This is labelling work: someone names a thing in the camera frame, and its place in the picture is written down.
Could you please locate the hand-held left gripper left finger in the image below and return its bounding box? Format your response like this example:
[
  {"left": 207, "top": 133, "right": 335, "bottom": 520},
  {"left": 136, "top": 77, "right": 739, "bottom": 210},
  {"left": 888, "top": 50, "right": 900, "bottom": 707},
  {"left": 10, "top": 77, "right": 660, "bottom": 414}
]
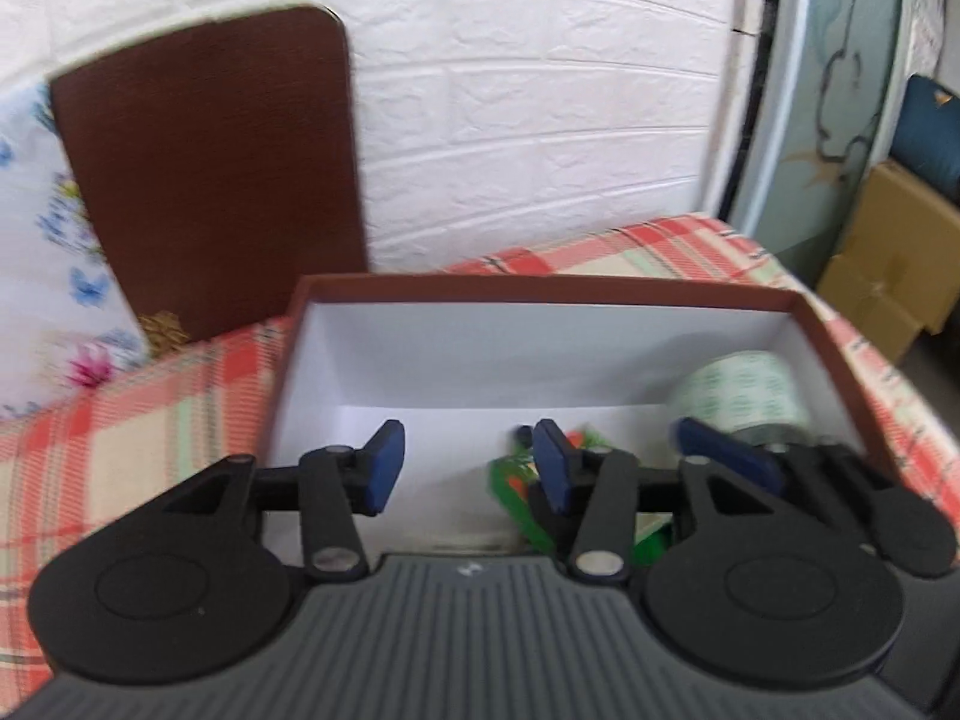
[{"left": 161, "top": 420, "right": 407, "bottom": 582}]

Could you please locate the large patterned tape roll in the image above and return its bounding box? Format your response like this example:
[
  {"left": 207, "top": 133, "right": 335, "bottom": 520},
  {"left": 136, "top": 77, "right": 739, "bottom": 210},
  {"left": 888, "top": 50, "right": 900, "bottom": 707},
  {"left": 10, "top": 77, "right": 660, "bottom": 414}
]
[{"left": 667, "top": 351, "right": 811, "bottom": 452}]

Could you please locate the dark blue bag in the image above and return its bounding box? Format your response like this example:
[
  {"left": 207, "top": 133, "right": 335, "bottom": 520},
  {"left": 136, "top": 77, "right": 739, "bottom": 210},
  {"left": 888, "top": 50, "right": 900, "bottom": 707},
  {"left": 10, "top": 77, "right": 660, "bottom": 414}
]
[{"left": 889, "top": 73, "right": 960, "bottom": 209}]

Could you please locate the brown wooden headboard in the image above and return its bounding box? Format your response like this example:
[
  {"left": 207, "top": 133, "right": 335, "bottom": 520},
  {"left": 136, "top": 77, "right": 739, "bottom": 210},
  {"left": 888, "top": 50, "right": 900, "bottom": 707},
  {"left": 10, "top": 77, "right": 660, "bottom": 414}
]
[{"left": 49, "top": 6, "right": 370, "bottom": 350}]

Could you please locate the brown box with white inside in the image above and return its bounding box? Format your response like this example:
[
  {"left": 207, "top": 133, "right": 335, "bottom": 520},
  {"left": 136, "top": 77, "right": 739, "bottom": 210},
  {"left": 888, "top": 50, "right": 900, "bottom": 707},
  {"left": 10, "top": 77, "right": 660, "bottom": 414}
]
[{"left": 264, "top": 274, "right": 901, "bottom": 552}]

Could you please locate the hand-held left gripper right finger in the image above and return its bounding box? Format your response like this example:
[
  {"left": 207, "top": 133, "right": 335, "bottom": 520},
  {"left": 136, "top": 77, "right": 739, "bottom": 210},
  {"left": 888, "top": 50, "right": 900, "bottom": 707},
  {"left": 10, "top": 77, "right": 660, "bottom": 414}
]
[{"left": 529, "top": 420, "right": 785, "bottom": 582}]

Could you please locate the cardboard box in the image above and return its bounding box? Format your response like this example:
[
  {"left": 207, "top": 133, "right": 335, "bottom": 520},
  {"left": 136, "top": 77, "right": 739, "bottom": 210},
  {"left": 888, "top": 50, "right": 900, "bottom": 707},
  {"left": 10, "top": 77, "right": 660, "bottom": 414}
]
[{"left": 814, "top": 161, "right": 960, "bottom": 365}]

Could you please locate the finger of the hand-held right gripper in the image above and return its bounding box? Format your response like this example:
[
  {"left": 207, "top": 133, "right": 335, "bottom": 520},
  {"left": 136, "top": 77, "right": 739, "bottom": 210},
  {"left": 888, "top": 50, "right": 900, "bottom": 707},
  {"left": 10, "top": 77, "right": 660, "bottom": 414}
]
[{"left": 677, "top": 418, "right": 901, "bottom": 550}]

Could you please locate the floral headboard panel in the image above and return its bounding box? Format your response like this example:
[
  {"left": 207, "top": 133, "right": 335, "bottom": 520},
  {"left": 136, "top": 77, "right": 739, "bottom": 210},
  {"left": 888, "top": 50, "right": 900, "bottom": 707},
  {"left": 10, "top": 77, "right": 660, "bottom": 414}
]
[{"left": 0, "top": 82, "right": 151, "bottom": 422}]

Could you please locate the plaid blanket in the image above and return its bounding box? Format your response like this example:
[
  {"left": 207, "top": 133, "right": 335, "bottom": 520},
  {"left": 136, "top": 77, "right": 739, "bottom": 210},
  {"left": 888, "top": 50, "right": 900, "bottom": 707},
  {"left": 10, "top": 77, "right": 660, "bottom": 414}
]
[{"left": 0, "top": 214, "right": 960, "bottom": 700}]

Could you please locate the green box with printed picture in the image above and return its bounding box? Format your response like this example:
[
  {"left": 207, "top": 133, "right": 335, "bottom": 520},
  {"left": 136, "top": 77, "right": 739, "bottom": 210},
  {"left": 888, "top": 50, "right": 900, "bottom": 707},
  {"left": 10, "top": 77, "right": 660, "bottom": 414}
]
[{"left": 487, "top": 427, "right": 593, "bottom": 563}]

